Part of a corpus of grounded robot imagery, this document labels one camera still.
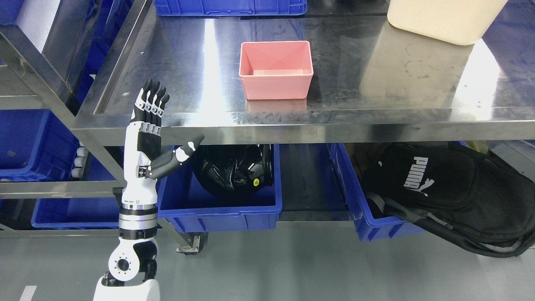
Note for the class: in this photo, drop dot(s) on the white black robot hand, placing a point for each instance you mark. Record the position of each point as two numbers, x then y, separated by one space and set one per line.
144 162

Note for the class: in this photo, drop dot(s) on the pink plastic storage box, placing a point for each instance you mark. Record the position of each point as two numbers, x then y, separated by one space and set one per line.
273 70

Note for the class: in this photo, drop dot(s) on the blue lower shelf bin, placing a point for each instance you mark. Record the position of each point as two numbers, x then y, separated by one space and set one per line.
76 213

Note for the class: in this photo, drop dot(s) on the blue shelf bin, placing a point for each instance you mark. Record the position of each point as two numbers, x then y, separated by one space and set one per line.
76 213
35 146

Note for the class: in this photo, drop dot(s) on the blue shelf bin left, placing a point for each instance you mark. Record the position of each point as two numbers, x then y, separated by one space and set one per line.
35 146

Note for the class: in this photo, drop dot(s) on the stainless steel shelf rack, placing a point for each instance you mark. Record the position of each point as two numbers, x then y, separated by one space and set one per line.
44 50

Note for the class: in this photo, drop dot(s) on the cream plastic container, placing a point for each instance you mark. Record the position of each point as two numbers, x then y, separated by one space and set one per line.
460 22

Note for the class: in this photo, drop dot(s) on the blue bin under table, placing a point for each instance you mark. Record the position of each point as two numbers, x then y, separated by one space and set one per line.
190 208

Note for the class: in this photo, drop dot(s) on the black helmet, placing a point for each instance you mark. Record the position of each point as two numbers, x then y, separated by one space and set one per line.
234 172

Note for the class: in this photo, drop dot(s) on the blue bin on table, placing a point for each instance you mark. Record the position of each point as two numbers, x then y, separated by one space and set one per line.
230 7

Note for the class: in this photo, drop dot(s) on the blue bin holding backpack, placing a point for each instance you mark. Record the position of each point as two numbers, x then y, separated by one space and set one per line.
368 227

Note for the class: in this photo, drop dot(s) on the stainless steel table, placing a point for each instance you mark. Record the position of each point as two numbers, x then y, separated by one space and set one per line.
371 83

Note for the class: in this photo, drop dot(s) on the black Puma backpack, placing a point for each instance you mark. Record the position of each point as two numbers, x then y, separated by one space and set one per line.
473 200

